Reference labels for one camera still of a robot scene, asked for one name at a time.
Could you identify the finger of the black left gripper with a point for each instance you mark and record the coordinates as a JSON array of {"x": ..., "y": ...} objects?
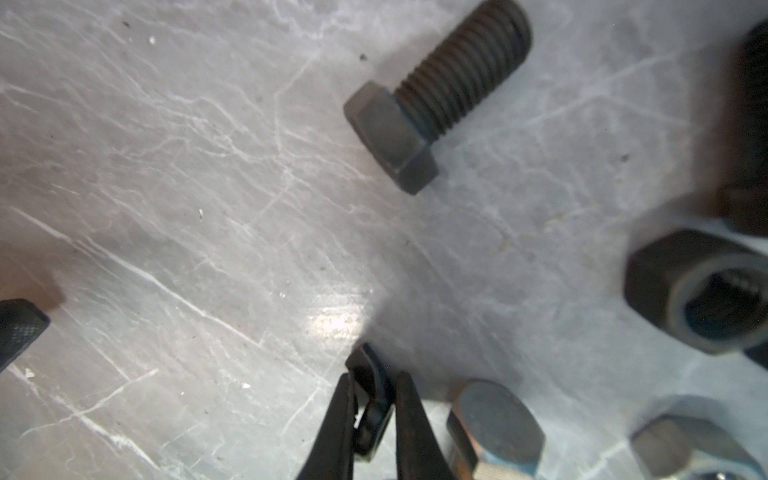
[{"x": 22, "y": 322}]

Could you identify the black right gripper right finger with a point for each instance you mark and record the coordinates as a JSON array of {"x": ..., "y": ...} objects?
[{"x": 418, "y": 455}]

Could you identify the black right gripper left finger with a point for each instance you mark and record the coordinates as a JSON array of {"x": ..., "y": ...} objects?
[{"x": 331, "y": 456}]

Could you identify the black wing nut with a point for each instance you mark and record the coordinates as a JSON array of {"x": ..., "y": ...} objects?
[{"x": 371, "y": 377}]

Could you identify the silver hex bolt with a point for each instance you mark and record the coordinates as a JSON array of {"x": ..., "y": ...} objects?
[{"x": 495, "y": 435}]

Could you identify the silver cap nut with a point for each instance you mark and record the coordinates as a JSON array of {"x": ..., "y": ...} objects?
[{"x": 680, "y": 447}]

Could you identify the black hex bolt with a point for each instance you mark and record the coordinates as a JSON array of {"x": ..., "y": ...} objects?
[
  {"x": 743, "y": 202},
  {"x": 399, "y": 127}
]

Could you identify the black hex nut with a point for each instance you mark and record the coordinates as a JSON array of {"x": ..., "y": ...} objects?
[{"x": 705, "y": 291}]

